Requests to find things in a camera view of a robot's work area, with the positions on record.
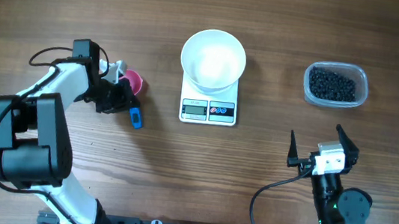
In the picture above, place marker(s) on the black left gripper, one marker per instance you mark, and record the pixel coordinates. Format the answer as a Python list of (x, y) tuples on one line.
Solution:
[(117, 97)]

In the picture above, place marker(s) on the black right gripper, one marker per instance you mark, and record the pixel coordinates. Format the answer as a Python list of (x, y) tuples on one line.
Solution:
[(307, 163)]

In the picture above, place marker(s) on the pink scoop with blue handle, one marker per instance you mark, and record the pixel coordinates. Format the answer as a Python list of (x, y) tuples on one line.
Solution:
[(136, 83)]

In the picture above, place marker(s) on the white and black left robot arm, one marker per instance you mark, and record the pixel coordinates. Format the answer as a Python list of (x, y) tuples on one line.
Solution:
[(36, 155)]

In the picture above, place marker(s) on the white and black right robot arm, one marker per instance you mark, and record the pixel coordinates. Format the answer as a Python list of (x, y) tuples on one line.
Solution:
[(333, 203)]

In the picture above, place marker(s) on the white bowl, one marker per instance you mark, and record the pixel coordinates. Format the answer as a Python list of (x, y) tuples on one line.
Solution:
[(212, 60)]

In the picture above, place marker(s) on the white digital kitchen scale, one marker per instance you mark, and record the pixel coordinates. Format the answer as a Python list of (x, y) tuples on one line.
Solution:
[(213, 107)]

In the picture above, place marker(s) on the black beans in container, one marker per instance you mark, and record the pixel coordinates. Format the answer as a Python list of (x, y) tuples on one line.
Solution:
[(328, 85)]

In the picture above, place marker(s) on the clear plastic container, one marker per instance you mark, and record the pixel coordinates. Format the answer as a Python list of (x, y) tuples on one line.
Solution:
[(350, 71)]

